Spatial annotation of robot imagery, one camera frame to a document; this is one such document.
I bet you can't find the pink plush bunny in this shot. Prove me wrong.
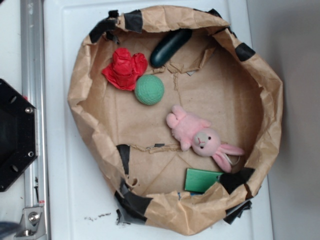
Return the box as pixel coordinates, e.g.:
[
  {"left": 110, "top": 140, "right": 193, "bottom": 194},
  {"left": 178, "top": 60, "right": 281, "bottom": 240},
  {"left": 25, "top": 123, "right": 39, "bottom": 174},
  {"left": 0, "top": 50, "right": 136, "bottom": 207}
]
[{"left": 166, "top": 104, "right": 245, "bottom": 173}]

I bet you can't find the crumpled red paper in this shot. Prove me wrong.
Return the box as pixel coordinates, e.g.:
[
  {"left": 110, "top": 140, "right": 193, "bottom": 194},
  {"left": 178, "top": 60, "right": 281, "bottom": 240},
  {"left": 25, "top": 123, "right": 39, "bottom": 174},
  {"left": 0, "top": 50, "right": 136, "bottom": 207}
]
[{"left": 102, "top": 47, "right": 148, "bottom": 91}]

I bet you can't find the dark green oblong capsule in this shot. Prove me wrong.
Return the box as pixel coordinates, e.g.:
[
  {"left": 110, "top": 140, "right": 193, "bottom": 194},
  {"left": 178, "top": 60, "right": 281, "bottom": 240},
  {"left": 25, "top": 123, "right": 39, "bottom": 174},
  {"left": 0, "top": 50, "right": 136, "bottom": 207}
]
[{"left": 150, "top": 28, "right": 193, "bottom": 68}]

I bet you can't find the green rectangular block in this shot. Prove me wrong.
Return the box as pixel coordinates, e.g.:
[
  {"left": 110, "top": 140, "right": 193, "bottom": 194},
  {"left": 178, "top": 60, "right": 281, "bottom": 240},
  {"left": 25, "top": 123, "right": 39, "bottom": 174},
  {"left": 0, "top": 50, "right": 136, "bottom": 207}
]
[{"left": 184, "top": 168, "right": 224, "bottom": 193}]

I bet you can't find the brown paper bag tray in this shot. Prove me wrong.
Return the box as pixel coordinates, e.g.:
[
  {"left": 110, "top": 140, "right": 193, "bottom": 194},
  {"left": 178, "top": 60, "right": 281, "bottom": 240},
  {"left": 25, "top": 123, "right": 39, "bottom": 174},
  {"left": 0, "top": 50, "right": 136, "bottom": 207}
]
[{"left": 67, "top": 5, "right": 283, "bottom": 236}]

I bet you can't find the green foam ball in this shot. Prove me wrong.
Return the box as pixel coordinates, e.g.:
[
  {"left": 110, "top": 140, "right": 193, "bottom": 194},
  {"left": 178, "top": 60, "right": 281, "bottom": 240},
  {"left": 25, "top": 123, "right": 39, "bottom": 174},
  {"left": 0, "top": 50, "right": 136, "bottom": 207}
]
[{"left": 134, "top": 74, "right": 165, "bottom": 106}]

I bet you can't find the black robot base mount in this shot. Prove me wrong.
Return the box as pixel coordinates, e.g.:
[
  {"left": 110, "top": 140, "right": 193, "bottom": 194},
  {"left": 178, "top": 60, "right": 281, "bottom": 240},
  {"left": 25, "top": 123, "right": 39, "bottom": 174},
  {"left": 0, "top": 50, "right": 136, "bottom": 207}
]
[{"left": 0, "top": 79, "right": 37, "bottom": 192}]

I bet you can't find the metal corner bracket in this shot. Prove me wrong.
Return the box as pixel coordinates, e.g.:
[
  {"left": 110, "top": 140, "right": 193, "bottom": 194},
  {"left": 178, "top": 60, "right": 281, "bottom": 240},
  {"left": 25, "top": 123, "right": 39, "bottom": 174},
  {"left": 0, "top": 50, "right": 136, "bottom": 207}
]
[{"left": 14, "top": 206, "right": 46, "bottom": 240}]

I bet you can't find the aluminium frame rail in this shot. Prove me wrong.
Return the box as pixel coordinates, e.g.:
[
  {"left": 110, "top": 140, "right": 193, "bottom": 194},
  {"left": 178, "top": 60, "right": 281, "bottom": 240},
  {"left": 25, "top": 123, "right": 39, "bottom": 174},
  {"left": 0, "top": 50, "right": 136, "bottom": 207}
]
[{"left": 20, "top": 0, "right": 51, "bottom": 240}]

